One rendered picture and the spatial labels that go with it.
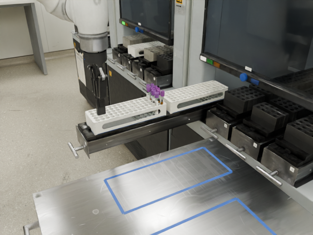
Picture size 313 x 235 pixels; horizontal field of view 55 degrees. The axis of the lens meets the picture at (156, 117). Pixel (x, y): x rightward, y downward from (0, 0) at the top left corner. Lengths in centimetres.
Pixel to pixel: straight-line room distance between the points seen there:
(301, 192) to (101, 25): 79
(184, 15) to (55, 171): 143
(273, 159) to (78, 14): 76
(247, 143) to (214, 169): 25
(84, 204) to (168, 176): 24
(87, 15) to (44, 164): 162
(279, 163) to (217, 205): 33
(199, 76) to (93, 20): 64
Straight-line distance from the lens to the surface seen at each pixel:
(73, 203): 83
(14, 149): 265
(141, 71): 172
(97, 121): 106
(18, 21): 453
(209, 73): 142
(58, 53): 471
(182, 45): 148
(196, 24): 138
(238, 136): 115
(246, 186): 88
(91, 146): 108
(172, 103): 118
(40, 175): 230
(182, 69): 152
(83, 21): 95
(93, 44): 97
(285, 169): 105
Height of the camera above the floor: 139
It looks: 29 degrees down
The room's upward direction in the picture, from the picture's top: straight up
